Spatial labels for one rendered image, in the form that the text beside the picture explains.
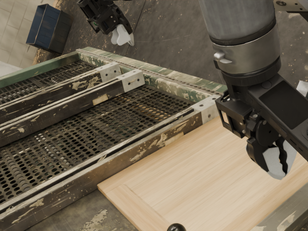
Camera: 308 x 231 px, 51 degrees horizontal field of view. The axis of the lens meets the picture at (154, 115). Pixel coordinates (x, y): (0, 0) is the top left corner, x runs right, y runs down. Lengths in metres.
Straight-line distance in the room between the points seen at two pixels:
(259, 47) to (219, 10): 0.06
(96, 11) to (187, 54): 1.94
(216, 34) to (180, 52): 2.57
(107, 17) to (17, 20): 5.01
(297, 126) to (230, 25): 0.13
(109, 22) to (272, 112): 0.69
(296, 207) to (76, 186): 0.58
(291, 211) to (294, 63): 1.54
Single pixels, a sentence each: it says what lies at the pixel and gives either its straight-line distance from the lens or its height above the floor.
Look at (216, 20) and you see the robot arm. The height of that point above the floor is 1.64.
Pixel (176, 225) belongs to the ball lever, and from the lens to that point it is 0.63.
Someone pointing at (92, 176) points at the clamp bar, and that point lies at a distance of 0.99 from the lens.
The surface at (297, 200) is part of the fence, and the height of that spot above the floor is 1.11.
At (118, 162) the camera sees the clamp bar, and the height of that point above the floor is 1.28.
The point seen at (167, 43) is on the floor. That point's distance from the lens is 3.12.
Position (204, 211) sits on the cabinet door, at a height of 1.21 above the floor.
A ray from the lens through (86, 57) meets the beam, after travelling 2.26.
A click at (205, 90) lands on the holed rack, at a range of 1.35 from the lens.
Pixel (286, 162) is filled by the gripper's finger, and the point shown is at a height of 1.42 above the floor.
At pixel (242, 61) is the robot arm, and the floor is 1.59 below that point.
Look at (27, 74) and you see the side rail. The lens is 2.28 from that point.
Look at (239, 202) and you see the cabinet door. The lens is 0.87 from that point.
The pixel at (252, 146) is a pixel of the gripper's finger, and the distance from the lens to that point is 0.45.
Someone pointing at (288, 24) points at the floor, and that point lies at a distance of 2.40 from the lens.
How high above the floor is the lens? 1.88
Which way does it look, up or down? 40 degrees down
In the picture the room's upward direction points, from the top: 72 degrees counter-clockwise
